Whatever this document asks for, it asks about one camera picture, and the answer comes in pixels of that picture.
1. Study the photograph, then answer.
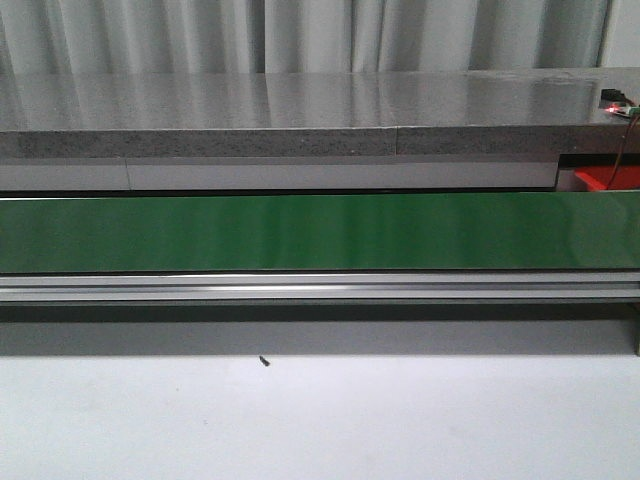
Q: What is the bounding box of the green conveyor belt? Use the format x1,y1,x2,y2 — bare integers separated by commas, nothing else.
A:
1,191,639,274

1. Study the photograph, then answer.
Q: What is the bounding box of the grey stone counter slab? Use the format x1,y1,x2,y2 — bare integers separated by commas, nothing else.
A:
1,68,639,158

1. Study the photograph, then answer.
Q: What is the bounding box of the red plastic tray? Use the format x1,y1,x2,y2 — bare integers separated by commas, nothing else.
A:
574,166,640,192

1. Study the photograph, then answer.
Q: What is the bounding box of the small green circuit board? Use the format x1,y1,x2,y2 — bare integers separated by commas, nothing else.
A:
599,88,639,118

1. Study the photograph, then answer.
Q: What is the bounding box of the white curtain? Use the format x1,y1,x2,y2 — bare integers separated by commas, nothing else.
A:
1,1,611,74

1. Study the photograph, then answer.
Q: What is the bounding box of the aluminium conveyor frame rail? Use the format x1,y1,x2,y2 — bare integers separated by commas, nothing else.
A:
1,271,639,302

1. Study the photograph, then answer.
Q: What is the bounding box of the red black wire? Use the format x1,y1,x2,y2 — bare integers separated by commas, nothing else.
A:
606,112,640,191

